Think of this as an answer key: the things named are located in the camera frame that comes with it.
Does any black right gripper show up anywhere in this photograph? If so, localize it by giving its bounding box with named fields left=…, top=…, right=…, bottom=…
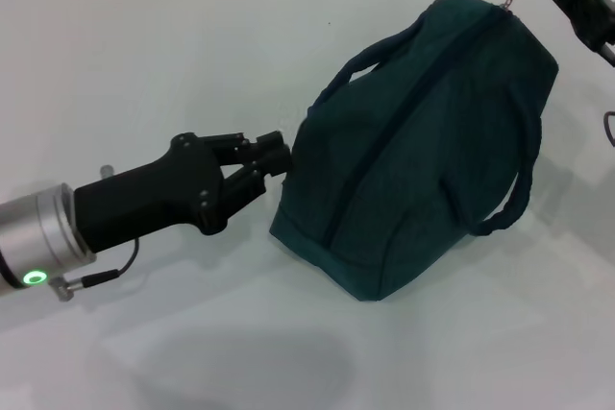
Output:
left=526, top=0, right=615, bottom=52

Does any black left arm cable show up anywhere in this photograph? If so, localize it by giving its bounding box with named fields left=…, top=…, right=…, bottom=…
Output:
left=50, top=236, right=141, bottom=304

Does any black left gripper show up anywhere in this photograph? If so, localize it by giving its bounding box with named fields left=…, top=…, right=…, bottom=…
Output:
left=73, top=130, right=293, bottom=254

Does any dark teal insulated lunch bag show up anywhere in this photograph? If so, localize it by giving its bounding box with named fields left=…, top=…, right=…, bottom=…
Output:
left=267, top=0, right=561, bottom=304

